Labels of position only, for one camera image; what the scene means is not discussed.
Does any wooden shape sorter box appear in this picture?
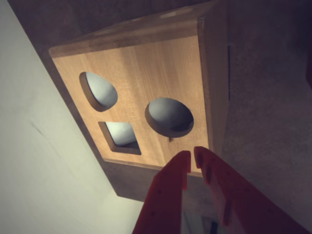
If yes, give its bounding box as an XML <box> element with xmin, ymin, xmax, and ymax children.
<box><xmin>48</xmin><ymin>0</ymin><xmax>231</xmax><ymax>178</ymax></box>

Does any brown table mat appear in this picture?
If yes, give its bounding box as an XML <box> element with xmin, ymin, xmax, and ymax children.
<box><xmin>11</xmin><ymin>0</ymin><xmax>312</xmax><ymax>234</ymax></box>

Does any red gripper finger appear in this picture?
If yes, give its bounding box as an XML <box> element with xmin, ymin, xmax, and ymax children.
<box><xmin>133</xmin><ymin>150</ymin><xmax>191</xmax><ymax>234</ymax></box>
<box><xmin>194</xmin><ymin>146</ymin><xmax>311</xmax><ymax>234</ymax></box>

